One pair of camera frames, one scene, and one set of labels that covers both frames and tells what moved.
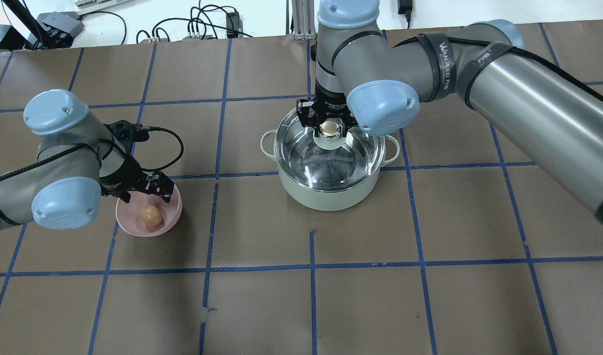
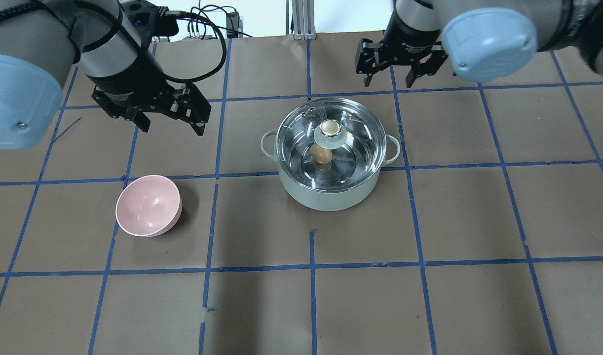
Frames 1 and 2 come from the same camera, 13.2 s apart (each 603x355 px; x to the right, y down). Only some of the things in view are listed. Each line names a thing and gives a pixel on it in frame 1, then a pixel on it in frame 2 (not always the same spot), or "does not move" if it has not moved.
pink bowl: (148, 214) does not move
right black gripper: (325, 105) -> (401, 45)
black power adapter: (232, 24) does not move
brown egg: (152, 215) -> (320, 155)
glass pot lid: (330, 161) does not move
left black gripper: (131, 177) -> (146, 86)
